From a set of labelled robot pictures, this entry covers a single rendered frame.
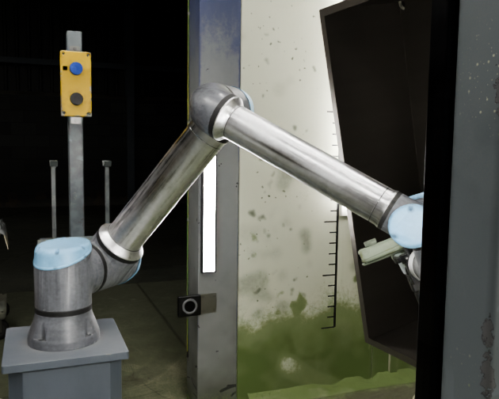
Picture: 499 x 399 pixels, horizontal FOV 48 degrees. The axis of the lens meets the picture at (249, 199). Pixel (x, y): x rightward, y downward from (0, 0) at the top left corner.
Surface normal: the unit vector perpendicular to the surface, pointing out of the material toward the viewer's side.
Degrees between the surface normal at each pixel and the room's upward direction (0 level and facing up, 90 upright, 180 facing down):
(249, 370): 90
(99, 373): 90
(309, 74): 90
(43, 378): 90
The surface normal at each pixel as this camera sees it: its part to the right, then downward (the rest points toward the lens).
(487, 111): -0.93, 0.02
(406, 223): -0.33, 0.12
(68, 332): 0.44, -0.26
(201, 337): 0.36, 0.09
